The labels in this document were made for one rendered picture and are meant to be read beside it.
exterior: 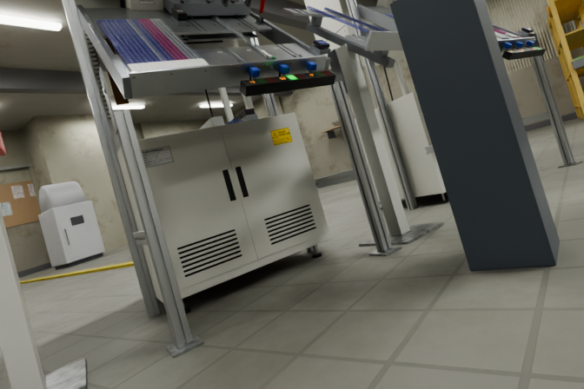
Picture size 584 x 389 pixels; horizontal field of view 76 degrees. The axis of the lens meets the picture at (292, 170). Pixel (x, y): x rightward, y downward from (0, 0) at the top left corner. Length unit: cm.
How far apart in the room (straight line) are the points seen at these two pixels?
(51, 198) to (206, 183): 656
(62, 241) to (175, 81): 667
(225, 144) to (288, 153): 27
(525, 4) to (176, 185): 901
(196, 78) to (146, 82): 14
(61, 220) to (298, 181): 646
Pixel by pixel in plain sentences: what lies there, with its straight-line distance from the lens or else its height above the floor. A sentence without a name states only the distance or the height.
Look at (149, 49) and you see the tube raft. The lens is 131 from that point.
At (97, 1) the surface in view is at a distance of 195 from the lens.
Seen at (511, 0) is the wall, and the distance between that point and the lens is 983.
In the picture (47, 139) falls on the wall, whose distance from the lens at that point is 1004.
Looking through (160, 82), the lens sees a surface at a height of 70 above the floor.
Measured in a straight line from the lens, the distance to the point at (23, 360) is 120.
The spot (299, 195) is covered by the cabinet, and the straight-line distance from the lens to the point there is 155.
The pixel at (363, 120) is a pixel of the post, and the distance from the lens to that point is 158.
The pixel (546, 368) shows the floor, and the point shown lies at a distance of 66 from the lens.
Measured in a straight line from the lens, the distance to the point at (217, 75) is 119.
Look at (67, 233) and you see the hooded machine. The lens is 772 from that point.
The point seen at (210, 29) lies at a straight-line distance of 158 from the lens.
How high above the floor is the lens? 33
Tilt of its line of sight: 2 degrees up
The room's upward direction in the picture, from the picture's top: 16 degrees counter-clockwise
